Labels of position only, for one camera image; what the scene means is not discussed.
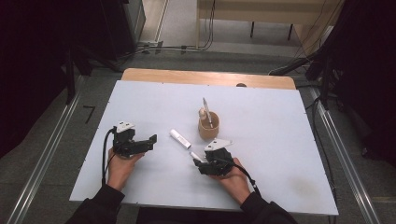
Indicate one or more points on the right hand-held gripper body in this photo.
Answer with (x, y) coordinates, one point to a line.
(219, 160)

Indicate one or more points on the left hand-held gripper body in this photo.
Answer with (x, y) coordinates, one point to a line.
(126, 144)

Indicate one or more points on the small white tube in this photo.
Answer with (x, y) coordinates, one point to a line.
(196, 156)

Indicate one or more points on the large white tube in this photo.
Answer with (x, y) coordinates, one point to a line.
(180, 139)

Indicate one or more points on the tan fabric pouch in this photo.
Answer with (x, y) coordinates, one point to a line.
(208, 130)

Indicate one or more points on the person's left hand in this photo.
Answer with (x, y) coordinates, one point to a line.
(120, 169)

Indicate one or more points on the person's right hand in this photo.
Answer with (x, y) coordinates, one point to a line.
(236, 183)

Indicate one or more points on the round-headed wooden stick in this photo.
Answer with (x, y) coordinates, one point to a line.
(203, 113)

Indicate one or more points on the wooden table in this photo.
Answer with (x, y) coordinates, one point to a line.
(186, 76)

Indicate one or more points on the black cabinet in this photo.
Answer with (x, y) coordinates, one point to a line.
(127, 25)

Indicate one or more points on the dark curtain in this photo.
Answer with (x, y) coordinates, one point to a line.
(367, 77)
(28, 62)

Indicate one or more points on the light wooden desk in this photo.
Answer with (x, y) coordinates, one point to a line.
(264, 12)

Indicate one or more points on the metal floor rail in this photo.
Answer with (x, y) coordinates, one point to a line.
(342, 149)
(46, 149)

